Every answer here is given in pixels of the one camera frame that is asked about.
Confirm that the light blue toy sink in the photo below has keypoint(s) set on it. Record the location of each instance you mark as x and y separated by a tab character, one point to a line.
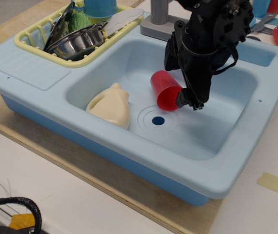
194	155

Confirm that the beige masking tape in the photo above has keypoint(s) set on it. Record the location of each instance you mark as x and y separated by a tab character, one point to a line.
268	181

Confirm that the grey toy faucet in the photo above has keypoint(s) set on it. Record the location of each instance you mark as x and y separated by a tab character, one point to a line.
159	24

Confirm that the steel pot lid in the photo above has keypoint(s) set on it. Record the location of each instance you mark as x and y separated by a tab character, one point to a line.
58	28

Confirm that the teal cup in rack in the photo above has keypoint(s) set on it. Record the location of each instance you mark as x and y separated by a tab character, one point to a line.
98	8

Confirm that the teal tumbler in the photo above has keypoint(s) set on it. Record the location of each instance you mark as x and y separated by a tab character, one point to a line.
260	7

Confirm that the stainless steel pot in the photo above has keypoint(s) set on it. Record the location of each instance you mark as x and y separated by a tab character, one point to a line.
80	43

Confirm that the green toy vegetable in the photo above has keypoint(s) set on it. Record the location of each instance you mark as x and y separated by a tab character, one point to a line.
78	21

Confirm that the cream toy detergent bottle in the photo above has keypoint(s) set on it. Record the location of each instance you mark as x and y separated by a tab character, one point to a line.
111	105

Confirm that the orange tape piece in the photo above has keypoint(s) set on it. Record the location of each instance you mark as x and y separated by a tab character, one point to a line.
21	221

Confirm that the red plastic cup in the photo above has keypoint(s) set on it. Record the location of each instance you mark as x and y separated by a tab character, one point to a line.
166	90

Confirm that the yellow dish rack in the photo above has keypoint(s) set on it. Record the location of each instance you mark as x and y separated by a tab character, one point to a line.
33	39

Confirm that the red tumbler background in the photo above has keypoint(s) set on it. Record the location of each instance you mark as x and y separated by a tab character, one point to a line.
273	7

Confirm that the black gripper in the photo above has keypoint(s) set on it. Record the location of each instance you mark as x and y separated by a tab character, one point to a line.
206	45

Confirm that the plywood board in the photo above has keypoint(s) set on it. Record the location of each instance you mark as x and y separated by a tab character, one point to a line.
80	192

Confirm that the grey toy knife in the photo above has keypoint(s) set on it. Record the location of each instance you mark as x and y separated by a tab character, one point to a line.
120	19

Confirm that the grey toy fork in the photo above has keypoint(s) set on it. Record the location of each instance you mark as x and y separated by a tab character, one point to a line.
260	26

